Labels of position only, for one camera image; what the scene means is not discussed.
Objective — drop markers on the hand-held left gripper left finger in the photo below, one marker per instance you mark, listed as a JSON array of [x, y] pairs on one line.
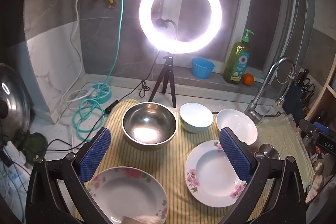
[[94, 155]]

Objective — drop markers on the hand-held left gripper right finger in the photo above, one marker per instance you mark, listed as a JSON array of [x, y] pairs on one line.
[[236, 155]]

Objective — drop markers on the white plate grey leaf pattern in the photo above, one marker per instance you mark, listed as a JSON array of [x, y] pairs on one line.
[[236, 119]]

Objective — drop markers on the pink floral plate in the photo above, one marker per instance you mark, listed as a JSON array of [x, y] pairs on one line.
[[210, 174], [126, 195]]

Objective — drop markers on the light green bowl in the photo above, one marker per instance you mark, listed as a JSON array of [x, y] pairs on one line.
[[195, 115]]

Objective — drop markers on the large stainless steel bowl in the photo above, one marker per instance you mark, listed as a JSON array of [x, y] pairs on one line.
[[147, 124]]

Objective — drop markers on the person's right hand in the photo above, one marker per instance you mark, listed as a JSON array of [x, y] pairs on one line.
[[319, 174]]

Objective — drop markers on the red steel bowl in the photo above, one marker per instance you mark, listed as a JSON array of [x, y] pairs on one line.
[[267, 150]]

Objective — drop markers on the wooden shelf unit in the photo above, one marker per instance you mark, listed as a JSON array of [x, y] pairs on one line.
[[328, 92]]

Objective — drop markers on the knife block with scissors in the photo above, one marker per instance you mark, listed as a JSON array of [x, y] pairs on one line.
[[296, 98]]

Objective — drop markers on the dark green holder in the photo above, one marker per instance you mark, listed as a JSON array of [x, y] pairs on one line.
[[36, 144]]

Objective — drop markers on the yellow striped cloth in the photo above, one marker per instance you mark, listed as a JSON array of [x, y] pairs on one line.
[[173, 161]]

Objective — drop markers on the teal round power strip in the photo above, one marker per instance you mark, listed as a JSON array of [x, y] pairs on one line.
[[101, 90]]

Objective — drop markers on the chrome faucet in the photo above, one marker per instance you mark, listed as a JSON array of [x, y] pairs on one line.
[[265, 85]]

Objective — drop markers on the orange fruit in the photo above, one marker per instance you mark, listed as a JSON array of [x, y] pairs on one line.
[[248, 79]]

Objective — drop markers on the blue ribbed cup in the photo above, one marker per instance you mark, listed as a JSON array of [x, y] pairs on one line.
[[202, 67]]

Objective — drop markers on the green dish soap bottle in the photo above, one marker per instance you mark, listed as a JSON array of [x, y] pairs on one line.
[[237, 61]]

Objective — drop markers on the metal pot lid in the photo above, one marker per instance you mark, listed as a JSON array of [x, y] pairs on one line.
[[13, 98]]

